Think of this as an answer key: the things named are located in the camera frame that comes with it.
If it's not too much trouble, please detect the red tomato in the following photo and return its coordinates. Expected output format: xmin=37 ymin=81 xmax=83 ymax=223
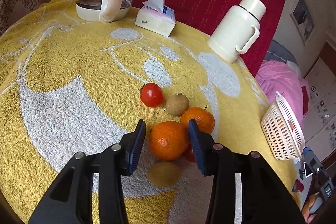
xmin=182 ymin=143 xmax=195 ymax=162
xmin=139 ymin=83 xmax=163 ymax=107

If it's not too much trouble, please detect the pile mandarin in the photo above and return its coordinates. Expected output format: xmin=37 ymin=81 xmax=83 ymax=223
xmin=180 ymin=107 xmax=215 ymax=134
xmin=148 ymin=121 xmax=190 ymax=161

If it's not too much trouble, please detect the brown kiwi fruit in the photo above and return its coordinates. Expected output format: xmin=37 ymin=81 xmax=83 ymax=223
xmin=147 ymin=162 xmax=182 ymax=187
xmin=166 ymin=93 xmax=189 ymax=116

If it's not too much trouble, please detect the white plastic basket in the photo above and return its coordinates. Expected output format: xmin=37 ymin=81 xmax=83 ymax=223
xmin=261 ymin=92 xmax=305 ymax=160

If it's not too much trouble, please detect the yellow white towel tablecloth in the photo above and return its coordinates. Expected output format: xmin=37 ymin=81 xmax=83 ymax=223
xmin=1 ymin=0 xmax=296 ymax=222

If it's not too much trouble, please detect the pink duvet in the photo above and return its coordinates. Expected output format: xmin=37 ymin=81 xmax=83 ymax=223
xmin=255 ymin=60 xmax=310 ymax=127

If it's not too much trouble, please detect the white wardrobe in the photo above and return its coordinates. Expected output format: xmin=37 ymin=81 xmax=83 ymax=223
xmin=303 ymin=43 xmax=335 ymax=161

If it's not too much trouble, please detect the grey bed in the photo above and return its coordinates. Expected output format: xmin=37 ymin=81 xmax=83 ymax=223
xmin=264 ymin=40 xmax=298 ymax=65

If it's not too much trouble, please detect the cream thermos flask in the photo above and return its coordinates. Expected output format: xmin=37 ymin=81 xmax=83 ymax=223
xmin=207 ymin=0 xmax=266 ymax=63

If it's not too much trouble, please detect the tissue pack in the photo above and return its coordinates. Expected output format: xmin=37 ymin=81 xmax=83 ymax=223
xmin=135 ymin=0 xmax=175 ymax=37

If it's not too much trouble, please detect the framed wall picture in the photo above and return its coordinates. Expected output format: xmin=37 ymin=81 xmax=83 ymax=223
xmin=290 ymin=0 xmax=315 ymax=46

